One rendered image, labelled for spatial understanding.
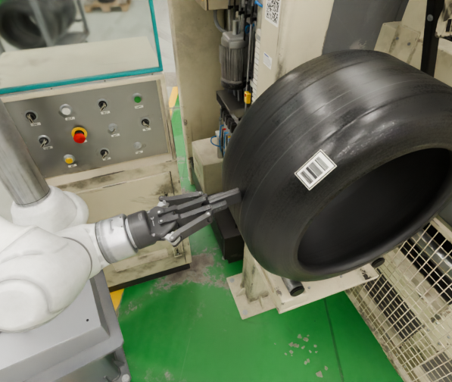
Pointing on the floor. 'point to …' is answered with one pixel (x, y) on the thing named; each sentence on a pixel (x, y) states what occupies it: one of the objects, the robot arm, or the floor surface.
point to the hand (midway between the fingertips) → (225, 199)
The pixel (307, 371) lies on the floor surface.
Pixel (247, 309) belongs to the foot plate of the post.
